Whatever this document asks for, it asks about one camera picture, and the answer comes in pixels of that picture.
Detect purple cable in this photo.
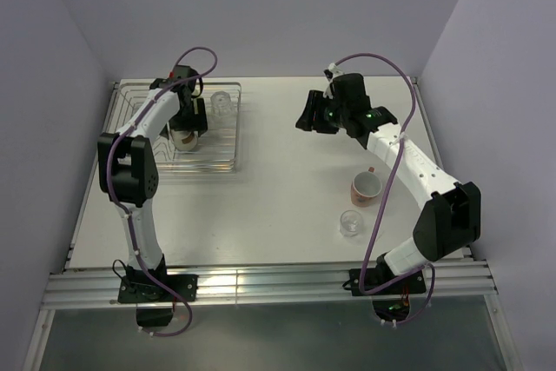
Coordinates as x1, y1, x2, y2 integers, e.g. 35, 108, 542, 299
334, 51, 437, 327
106, 45, 219, 338

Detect aluminium rail frame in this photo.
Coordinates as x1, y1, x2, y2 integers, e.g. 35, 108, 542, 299
41, 76, 497, 310

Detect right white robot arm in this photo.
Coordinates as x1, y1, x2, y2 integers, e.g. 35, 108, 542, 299
295, 73, 481, 295

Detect large clear plastic tumbler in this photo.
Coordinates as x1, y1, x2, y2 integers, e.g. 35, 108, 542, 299
210, 91, 236, 125

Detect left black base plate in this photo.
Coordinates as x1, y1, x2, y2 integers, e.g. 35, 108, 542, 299
117, 275, 198, 304

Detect clear wire dish rack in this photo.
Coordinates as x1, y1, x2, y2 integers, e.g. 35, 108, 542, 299
105, 79, 242, 180

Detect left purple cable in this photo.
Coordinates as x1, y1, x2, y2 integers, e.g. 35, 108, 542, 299
106, 45, 219, 338

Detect small clear plastic glass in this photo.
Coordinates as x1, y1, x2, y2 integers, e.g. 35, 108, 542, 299
339, 210, 364, 237

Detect pink patterned ceramic mug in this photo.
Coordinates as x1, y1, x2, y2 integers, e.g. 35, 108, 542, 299
350, 167, 383, 208

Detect brown metal-lined cup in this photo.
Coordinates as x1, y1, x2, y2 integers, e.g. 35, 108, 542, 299
169, 129, 198, 152

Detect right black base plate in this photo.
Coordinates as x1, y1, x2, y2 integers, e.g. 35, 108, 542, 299
342, 267, 427, 296

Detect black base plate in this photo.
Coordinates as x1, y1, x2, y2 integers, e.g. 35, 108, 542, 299
117, 275, 198, 304
342, 267, 427, 296

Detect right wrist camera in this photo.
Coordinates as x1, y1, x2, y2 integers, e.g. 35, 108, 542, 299
324, 63, 344, 82

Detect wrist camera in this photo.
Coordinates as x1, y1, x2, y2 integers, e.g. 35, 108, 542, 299
169, 65, 198, 83
324, 63, 344, 82

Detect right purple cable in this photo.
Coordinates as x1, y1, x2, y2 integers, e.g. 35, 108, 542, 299
334, 51, 437, 327

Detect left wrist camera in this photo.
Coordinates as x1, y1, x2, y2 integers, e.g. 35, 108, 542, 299
169, 65, 198, 83

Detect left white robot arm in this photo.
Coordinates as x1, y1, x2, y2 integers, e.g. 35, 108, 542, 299
97, 69, 208, 301

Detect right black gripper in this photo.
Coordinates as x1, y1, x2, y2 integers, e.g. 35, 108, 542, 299
295, 90, 348, 135

